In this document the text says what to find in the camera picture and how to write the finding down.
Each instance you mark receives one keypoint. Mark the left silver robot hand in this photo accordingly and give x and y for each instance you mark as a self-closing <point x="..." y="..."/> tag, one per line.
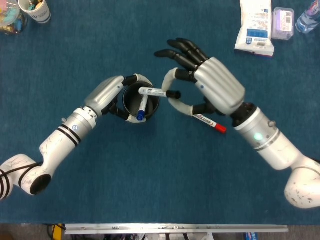
<point x="102" y="95"/>

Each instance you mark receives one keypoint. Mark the black-capped whiteboard marker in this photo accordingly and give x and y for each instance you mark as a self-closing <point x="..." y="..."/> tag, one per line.
<point x="155" y="92"/>

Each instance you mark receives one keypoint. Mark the blue box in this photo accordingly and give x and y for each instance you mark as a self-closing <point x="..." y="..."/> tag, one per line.
<point x="250" y="236"/>

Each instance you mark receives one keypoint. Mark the white paper cup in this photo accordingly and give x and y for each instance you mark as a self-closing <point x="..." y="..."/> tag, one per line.
<point x="41" y="15"/>

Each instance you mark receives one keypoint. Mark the clear jar of clips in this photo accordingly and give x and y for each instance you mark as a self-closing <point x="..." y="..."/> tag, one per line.
<point x="10" y="22"/>

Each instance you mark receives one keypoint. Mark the small clear plastic box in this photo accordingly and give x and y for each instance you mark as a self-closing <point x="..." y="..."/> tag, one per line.
<point x="282" y="25"/>

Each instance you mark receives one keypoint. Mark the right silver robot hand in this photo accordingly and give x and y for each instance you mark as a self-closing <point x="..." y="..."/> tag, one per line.
<point x="220" y="85"/>

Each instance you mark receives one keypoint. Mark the aluminium frame rail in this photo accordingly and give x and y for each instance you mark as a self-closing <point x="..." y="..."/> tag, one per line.
<point x="175" y="228"/>

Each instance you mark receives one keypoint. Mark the black cylindrical cup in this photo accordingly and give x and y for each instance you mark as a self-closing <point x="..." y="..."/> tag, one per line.
<point x="131" y="100"/>

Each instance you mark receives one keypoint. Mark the red-capped whiteboard marker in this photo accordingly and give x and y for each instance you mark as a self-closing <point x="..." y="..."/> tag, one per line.
<point x="212" y="124"/>

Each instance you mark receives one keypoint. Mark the white tissue pack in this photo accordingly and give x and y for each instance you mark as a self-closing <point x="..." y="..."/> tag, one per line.
<point x="255" y="20"/>

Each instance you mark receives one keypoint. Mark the clear water bottle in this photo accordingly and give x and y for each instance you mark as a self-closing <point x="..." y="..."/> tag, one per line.
<point x="307" y="20"/>

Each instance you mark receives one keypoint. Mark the yellow plastic block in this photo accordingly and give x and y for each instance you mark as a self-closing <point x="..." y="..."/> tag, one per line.
<point x="58" y="231"/>

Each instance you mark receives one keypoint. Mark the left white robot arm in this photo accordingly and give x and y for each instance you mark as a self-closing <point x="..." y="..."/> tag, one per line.
<point x="60" y="142"/>

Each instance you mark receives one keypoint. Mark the blue felt table mat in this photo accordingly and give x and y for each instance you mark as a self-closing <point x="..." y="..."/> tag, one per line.
<point x="160" y="187"/>

